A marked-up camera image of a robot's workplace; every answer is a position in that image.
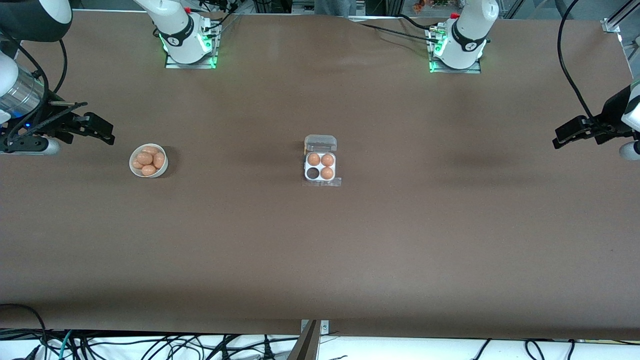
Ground clear plastic egg carton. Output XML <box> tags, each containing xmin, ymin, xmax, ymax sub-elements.
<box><xmin>302</xmin><ymin>134</ymin><xmax>344</xmax><ymax>189</ymax></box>

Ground white round bowl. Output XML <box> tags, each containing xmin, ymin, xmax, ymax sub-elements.
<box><xmin>129</xmin><ymin>143</ymin><xmax>169</xmax><ymax>179</ymax></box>

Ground orange background object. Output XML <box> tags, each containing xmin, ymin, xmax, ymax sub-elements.
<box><xmin>411</xmin><ymin>0</ymin><xmax>451</xmax><ymax>13</ymax></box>

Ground dark metal strut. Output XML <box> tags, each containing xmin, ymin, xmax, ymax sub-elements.
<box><xmin>287</xmin><ymin>320</ymin><xmax>321</xmax><ymax>360</ymax></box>

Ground aluminium frame profile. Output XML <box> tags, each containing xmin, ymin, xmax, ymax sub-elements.
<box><xmin>601</xmin><ymin>0</ymin><xmax>640</xmax><ymax>34</ymax></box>

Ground long black hanging cable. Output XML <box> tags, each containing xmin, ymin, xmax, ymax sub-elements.
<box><xmin>556</xmin><ymin>0</ymin><xmax>603</xmax><ymax>126</ymax></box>

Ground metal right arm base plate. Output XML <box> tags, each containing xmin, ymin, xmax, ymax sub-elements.
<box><xmin>164</xmin><ymin>22</ymin><xmax>221</xmax><ymax>70</ymax></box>

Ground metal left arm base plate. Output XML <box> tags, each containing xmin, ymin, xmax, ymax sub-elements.
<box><xmin>427</xmin><ymin>25</ymin><xmax>484</xmax><ymax>75</ymax></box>

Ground black floor cable loop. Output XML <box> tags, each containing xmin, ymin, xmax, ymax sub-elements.
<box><xmin>0</xmin><ymin>303</ymin><xmax>48</xmax><ymax>360</ymax></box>

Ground black table cable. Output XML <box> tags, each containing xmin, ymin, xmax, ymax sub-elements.
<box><xmin>356</xmin><ymin>21</ymin><xmax>443</xmax><ymax>41</ymax></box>
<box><xmin>397</xmin><ymin>13</ymin><xmax>441</xmax><ymax>31</ymax></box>

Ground teal cable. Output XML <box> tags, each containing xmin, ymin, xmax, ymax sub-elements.
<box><xmin>59</xmin><ymin>330</ymin><xmax>76</xmax><ymax>360</ymax></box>

